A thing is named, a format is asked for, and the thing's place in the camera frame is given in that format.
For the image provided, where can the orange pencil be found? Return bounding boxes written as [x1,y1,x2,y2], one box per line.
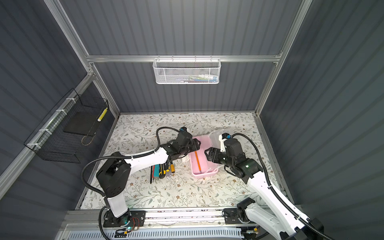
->
[195,151,202,173]

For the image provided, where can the pink plastic tool box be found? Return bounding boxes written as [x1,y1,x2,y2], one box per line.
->
[182,128,233,179]

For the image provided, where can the red handled tool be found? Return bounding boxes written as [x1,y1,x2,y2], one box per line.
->
[151,166,156,184]

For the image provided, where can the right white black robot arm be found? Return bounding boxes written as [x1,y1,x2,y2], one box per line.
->
[205,138,325,240]

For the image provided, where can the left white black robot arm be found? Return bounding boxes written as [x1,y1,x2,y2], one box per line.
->
[96,128,201,218]

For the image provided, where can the teal utility knife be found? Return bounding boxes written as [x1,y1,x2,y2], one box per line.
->
[154,165,160,180]

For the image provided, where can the yellow tube in basket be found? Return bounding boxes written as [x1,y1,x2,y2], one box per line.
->
[97,107,109,122]

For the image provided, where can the black pad in basket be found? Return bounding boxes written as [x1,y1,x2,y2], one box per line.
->
[64,112,101,137]

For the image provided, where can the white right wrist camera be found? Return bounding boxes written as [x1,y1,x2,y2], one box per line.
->
[219,133,231,152]

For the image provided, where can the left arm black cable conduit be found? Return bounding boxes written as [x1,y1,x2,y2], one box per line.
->
[80,126,184,240]

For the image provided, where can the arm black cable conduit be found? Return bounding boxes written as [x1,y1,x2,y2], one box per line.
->
[230,132,337,240]
[80,126,184,240]

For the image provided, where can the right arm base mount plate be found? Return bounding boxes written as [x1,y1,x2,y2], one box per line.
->
[222,208,254,225]

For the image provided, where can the white wire mesh basket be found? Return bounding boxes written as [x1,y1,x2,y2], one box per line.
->
[153,59,222,85]

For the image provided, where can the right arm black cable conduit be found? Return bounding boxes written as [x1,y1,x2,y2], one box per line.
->
[230,132,337,240]

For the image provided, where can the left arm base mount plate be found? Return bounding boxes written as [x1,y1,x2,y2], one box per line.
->
[103,210,147,228]

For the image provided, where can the black wire basket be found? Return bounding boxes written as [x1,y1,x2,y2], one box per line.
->
[24,91,109,164]

